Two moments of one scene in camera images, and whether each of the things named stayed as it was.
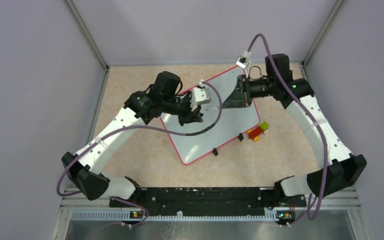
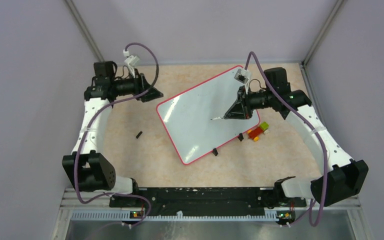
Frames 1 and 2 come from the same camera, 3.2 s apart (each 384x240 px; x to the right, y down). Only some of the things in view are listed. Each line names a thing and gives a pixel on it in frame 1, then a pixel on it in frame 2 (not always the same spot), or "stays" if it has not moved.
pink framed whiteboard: x=232 y=121 stays
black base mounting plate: x=209 y=201 stays
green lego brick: x=264 y=125 stays
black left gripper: x=190 y=116 -> x=140 y=84
